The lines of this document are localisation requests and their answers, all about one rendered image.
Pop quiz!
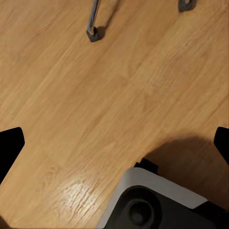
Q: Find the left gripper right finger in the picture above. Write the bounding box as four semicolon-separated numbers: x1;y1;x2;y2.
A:
214;127;229;165

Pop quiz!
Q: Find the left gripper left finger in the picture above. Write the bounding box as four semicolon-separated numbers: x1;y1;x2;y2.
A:
0;127;25;184

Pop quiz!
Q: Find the swivel chair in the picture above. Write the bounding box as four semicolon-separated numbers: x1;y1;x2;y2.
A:
87;0;192;43

